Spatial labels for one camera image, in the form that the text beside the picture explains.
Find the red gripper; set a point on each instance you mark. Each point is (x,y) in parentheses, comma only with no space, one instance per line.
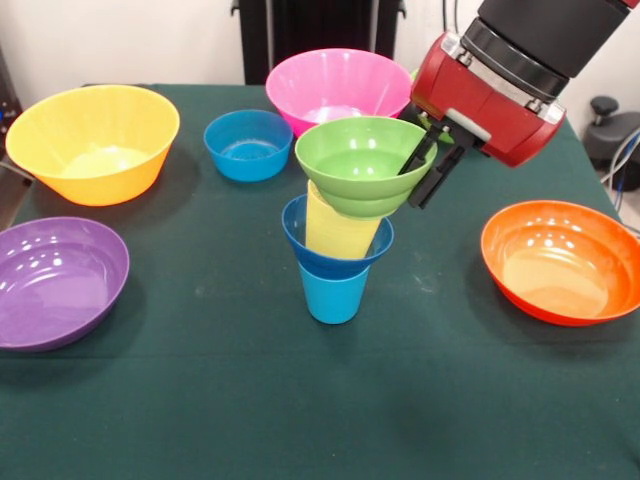
(480,105)

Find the large green plastic bowl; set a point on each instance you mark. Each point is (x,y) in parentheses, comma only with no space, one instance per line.
(424,120)

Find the small green plastic bowl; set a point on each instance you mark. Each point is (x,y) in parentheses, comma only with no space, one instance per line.
(360,185)

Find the translucent yellow plastic cup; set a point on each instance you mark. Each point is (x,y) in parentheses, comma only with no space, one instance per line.
(335,235)

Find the small dark blue bowl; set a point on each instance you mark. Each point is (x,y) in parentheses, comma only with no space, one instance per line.
(335,265)

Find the light blue plastic cup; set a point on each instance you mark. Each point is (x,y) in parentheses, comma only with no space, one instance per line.
(332,300)

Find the large pink plastic bowl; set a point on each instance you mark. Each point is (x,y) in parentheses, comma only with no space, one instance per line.
(340,85)

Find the shallow orange plastic bowl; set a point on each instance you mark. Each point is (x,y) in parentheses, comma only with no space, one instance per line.
(560,265)

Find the translucent light blue bowl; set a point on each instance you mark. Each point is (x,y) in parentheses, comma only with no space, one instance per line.
(247,150)

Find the black knob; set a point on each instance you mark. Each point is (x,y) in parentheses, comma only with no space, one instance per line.
(604,106)

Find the black round base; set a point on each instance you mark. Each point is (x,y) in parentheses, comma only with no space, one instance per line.
(617,135)

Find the dark green tablecloth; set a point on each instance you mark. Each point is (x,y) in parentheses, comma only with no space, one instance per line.
(320,400)

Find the large yellow plastic bowl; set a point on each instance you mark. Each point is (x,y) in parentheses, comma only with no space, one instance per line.
(95,125)

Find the shallow purple plastic bowl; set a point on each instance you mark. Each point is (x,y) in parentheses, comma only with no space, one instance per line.
(55,285)

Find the black equipment box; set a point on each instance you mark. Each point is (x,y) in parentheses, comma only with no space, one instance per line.
(7,100)

